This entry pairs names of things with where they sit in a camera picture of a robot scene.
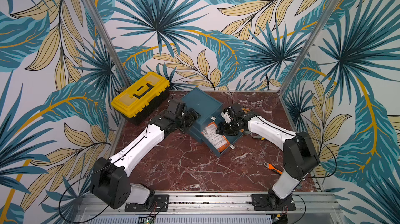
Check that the orange fruit seed bag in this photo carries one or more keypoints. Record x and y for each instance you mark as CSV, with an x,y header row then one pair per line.
x,y
219,142

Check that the teal three-drawer cabinet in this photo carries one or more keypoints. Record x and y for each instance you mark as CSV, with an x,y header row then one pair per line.
x,y
201,103

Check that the orange flower seed bag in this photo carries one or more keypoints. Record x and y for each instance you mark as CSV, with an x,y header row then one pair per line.
x,y
246,110

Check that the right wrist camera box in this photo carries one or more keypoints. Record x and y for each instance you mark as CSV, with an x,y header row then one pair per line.
x,y
231,111

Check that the right aluminium corner post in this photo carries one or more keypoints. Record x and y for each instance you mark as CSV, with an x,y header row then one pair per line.
x,y
325,15

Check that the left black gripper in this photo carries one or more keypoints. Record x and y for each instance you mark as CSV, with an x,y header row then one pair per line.
x,y
192,115

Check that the aluminium corner post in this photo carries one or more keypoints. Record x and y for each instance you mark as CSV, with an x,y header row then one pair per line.
x,y
98,23
325,15

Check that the teal top drawer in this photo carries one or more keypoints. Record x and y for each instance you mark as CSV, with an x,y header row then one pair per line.
x,y
205,119

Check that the left aluminium corner post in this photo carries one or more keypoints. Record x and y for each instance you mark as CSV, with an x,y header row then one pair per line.
x,y
98,23

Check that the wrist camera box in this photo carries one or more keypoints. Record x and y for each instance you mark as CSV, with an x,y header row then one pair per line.
x,y
231,111
175,109

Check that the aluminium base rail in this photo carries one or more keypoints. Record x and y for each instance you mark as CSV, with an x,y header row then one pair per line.
x,y
192,207

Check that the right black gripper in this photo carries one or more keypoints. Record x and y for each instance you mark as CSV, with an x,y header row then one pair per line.
x,y
227,125

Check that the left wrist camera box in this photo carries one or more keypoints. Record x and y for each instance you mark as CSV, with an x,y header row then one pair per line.
x,y
175,109

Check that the yellow black toolbox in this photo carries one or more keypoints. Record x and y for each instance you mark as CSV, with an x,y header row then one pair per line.
x,y
141,99

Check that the teal drawer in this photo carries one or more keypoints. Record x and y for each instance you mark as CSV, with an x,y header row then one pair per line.
x,y
231,139
205,119

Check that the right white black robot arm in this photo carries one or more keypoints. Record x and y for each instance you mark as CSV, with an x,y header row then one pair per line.
x,y
299,154

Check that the yellow handled pliers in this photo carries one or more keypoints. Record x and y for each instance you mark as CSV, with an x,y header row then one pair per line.
x,y
258,137

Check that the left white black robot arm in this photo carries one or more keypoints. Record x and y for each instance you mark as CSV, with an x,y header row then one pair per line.
x,y
110,180

